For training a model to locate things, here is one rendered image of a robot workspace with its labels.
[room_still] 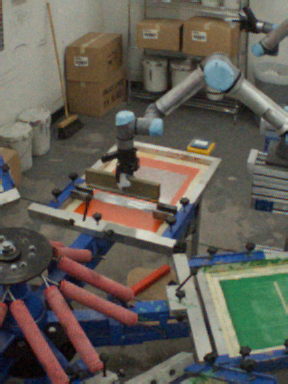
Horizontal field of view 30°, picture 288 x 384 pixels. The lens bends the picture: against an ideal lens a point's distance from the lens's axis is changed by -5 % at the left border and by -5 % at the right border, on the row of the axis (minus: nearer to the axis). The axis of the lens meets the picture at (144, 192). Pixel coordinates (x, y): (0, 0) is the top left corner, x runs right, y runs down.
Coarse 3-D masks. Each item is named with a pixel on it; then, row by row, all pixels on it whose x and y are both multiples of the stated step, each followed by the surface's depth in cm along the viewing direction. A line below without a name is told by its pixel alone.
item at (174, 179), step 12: (168, 168) 287; (180, 168) 287; (192, 168) 287; (156, 180) 276; (168, 180) 276; (180, 180) 276; (192, 180) 277; (168, 192) 267; (180, 192) 267; (120, 216) 249; (132, 216) 250; (144, 216) 250; (144, 228) 242; (156, 228) 242
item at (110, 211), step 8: (144, 160) 294; (152, 160) 294; (144, 168) 286; (152, 168) 286; (136, 176) 280; (144, 176) 280; (96, 192) 267; (96, 200) 261; (80, 208) 255; (88, 208) 255; (96, 208) 255; (104, 208) 255; (112, 208) 255; (120, 208) 255; (88, 216) 250; (104, 216) 249; (112, 216) 249
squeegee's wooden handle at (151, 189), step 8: (88, 168) 249; (88, 176) 249; (96, 176) 247; (104, 176) 245; (112, 176) 243; (128, 176) 243; (104, 184) 248; (112, 184) 246; (136, 184) 240; (144, 184) 238; (152, 184) 237; (136, 192) 242; (144, 192) 240; (152, 192) 239
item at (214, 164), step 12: (144, 144) 302; (168, 156) 297; (180, 156) 293; (192, 156) 291; (204, 156) 290; (96, 168) 280; (216, 168) 281; (204, 180) 269; (204, 192) 267; (132, 228) 235
